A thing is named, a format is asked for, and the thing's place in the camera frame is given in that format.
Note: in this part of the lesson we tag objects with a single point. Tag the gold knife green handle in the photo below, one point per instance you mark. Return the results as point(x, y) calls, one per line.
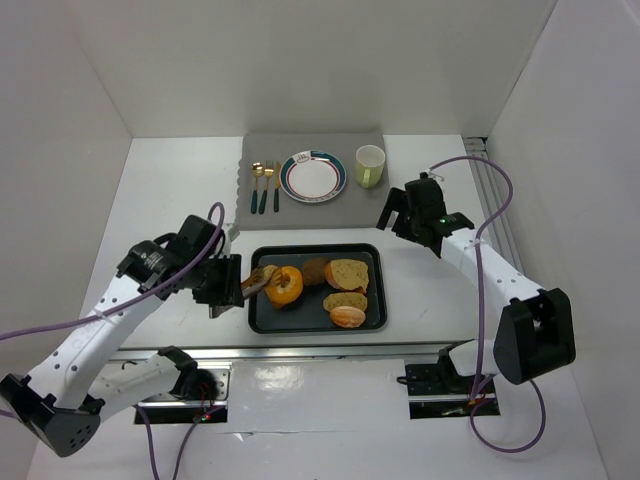
point(276, 199)

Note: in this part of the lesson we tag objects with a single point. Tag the aluminium rail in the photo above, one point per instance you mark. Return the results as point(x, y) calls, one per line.
point(492, 192)
point(340, 351)

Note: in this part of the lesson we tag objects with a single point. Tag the seeded bread slice left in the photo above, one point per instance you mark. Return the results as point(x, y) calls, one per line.
point(268, 272)

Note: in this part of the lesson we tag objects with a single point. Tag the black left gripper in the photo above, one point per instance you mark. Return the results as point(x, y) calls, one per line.
point(230, 281)

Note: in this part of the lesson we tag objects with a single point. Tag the light green mug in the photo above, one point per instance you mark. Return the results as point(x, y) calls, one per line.
point(370, 163)

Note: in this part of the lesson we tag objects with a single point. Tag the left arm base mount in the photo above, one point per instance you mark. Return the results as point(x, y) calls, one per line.
point(206, 401)

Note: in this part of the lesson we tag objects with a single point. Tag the white plate teal rim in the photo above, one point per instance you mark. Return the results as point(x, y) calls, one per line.
point(313, 177)

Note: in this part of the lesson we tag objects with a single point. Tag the black baking tray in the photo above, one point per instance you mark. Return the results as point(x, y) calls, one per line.
point(306, 315)

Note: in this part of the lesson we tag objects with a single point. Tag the gold spoon green handle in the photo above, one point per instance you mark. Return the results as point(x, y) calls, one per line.
point(257, 170)

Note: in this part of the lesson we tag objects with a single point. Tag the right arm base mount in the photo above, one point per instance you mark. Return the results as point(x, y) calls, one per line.
point(438, 391)

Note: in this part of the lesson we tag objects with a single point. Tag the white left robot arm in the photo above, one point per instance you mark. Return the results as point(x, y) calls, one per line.
point(64, 399)

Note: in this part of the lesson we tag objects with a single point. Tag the aluminium rail right side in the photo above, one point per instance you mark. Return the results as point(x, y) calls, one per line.
point(492, 192)

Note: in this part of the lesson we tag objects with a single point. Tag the aluminium rail front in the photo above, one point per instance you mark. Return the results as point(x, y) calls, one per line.
point(340, 351)

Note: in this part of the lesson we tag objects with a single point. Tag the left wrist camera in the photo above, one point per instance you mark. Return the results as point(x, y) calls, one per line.
point(230, 233)

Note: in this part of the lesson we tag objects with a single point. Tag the dark brown round bun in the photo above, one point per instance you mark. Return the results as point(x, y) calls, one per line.
point(313, 271)

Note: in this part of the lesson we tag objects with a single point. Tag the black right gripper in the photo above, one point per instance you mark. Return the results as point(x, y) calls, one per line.
point(401, 220)

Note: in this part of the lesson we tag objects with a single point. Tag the grey placemat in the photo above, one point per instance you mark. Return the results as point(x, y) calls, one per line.
point(354, 207)

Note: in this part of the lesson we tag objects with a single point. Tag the small seeded bread slice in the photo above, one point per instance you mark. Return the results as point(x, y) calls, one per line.
point(340, 299)

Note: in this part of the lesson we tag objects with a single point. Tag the gold fork green handle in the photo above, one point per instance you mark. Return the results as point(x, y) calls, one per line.
point(268, 173)

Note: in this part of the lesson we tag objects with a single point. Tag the large seeded bread slice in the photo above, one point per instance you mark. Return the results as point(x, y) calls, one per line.
point(347, 275)

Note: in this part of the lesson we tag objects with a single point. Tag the orange bagel bread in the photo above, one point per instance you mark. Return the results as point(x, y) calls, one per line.
point(284, 287)

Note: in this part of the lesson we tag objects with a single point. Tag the metal bread tongs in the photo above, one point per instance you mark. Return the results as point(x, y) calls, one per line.
point(250, 287)

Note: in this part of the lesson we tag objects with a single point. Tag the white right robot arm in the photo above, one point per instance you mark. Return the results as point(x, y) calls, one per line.
point(526, 330)

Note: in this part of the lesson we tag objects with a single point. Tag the orange shell madeleine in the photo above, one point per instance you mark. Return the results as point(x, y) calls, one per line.
point(347, 317)

